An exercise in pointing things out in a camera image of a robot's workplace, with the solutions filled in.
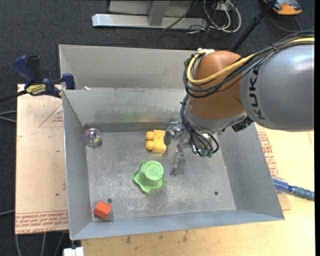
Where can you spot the brown cardboard board, red print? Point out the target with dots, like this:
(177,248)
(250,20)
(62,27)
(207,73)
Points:
(40,160)

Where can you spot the red cube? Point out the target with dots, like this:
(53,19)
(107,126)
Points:
(102,209)

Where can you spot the blue bristle brush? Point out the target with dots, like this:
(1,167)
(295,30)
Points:
(297,190)

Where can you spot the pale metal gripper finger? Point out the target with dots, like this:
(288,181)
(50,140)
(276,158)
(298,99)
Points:
(176,163)
(182,165)

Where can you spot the yellow toy building block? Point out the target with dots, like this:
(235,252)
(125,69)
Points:
(157,143)

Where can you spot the clear glass ball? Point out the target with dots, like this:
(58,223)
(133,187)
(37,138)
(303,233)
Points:
(92,136)

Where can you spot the grey metal bin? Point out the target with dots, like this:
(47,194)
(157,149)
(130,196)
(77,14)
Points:
(195,190)

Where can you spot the green plastic cup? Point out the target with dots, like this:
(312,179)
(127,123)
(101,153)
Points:
(150,175)

